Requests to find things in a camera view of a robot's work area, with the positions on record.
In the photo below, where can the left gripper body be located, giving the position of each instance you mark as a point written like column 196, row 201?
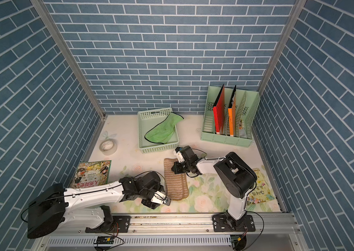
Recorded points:
column 148, row 194

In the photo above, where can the green plastic basket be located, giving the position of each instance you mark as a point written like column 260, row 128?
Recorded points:
column 147, row 120

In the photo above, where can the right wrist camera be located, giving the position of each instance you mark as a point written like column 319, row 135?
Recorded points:
column 179, row 155

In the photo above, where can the left electronics board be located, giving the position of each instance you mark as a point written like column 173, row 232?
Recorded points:
column 104, row 240

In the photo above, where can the right electronics board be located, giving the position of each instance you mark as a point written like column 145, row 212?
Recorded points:
column 239, row 243

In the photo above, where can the green file organizer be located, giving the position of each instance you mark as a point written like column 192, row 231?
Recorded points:
column 247, row 103

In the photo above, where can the left picture book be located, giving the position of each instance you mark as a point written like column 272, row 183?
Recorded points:
column 91, row 174

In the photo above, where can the green and grey dishcloth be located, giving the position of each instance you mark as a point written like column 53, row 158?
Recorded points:
column 163, row 132

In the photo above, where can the aluminium front rail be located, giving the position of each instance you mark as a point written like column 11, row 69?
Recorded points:
column 183, row 232

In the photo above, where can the red folder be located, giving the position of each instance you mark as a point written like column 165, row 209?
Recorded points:
column 219, row 111

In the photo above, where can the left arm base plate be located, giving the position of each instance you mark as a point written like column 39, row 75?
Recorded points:
column 112, row 224

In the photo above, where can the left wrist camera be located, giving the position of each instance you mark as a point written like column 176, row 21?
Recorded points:
column 160, row 198

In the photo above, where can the orange folder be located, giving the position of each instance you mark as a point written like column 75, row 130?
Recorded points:
column 232, row 112

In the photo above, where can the brown striped dishcloth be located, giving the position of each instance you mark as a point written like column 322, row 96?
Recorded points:
column 177, row 188

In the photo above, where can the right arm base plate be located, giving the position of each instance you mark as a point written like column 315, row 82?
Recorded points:
column 223, row 222

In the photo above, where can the electronics board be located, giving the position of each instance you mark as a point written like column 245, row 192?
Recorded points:
column 104, row 240
column 239, row 243

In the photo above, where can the roll of clear tape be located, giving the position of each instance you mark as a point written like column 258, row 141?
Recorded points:
column 108, row 147

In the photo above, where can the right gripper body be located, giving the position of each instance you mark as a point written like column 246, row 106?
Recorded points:
column 188, row 165

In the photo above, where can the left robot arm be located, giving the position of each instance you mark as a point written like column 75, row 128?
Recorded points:
column 88, row 210

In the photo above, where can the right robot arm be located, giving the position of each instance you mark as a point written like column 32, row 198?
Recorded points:
column 239, row 179

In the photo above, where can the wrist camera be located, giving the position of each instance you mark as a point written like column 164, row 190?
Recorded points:
column 160, row 198
column 179, row 155

